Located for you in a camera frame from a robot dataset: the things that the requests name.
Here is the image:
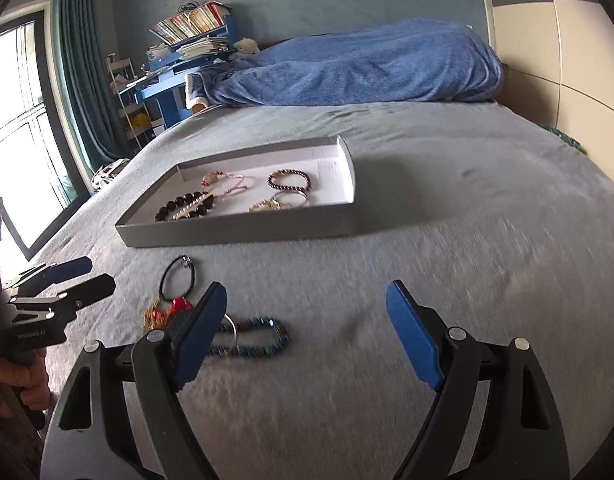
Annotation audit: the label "white pearl bracelet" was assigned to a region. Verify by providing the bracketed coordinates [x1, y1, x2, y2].
[172, 195, 216, 221]

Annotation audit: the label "grey bed cover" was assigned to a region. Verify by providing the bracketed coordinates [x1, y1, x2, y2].
[0, 99, 614, 480]

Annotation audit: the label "window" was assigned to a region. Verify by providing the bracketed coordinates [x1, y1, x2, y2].
[0, 10, 88, 262]

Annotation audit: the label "red bead gold charm bracelet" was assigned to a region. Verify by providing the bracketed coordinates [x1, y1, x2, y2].
[143, 296, 194, 334]

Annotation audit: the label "gold ring bangles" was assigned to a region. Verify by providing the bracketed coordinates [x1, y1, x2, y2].
[248, 190, 309, 214]

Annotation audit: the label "white plush toy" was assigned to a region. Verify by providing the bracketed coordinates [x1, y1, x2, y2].
[230, 37, 262, 57]

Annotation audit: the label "gold bangle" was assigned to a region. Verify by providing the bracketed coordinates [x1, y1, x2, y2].
[218, 312, 239, 358]

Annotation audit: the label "teal knit cloth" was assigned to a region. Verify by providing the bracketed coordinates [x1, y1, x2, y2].
[538, 122, 586, 154]

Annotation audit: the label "blue fleece blanket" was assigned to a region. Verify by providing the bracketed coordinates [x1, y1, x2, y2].
[184, 18, 504, 112]

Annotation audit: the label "person's left hand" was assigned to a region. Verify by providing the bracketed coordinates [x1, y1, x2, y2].
[0, 357, 51, 418]

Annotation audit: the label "blue bead bracelet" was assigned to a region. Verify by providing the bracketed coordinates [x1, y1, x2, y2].
[206, 316, 291, 359]

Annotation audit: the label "pink cord bracelet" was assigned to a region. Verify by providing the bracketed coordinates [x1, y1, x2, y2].
[202, 171, 246, 199]

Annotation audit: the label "blue desk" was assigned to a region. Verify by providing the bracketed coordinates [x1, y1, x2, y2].
[119, 15, 241, 134]

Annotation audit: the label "large black bead bracelet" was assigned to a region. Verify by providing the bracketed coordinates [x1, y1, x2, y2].
[154, 191, 223, 222]

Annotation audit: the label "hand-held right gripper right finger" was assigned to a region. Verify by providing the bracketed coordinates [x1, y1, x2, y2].
[385, 280, 570, 480]

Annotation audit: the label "teal curtain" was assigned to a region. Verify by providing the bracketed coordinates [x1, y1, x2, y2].
[53, 0, 134, 174]

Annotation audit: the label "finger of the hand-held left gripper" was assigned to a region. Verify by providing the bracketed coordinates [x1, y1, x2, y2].
[14, 256, 94, 289]
[9, 274, 116, 322]

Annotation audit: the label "stack of papers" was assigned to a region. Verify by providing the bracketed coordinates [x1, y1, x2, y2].
[179, 36, 229, 57]

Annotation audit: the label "white shelf cart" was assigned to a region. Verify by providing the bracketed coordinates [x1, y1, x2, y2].
[106, 55, 153, 154]

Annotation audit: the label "black cord bracelet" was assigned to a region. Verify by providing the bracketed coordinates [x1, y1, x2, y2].
[159, 255, 199, 305]

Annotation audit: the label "row of books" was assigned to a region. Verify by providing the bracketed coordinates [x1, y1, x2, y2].
[149, 2, 233, 46]

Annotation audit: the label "beige wardrobe with grey stripes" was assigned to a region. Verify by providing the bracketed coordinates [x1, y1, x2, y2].
[480, 0, 614, 157]

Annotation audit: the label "shallow grey cardboard box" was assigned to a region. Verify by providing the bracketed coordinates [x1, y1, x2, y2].
[115, 135, 357, 249]

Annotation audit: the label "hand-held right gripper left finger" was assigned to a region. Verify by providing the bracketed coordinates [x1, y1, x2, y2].
[41, 281, 228, 480]

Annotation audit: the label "small dark bead bracelet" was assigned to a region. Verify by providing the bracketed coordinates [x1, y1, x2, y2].
[267, 169, 311, 193]

